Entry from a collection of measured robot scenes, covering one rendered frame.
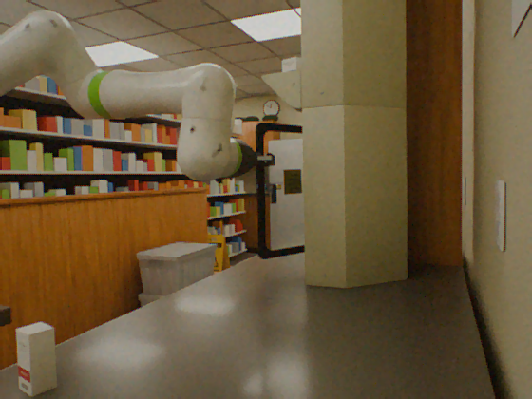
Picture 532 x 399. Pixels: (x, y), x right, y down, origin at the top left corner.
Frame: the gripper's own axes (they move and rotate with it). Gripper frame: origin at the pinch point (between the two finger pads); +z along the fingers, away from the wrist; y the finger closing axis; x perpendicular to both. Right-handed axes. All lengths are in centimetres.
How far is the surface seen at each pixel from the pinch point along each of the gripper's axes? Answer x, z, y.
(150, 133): -44, 247, 235
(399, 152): -1.2, 8.5, -35.0
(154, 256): 64, 148, 157
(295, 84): -19.6, -4.0, -10.0
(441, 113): -14, 33, -46
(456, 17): -43, 33, -50
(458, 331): 34, -26, -48
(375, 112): -11.6, 3.0, -29.5
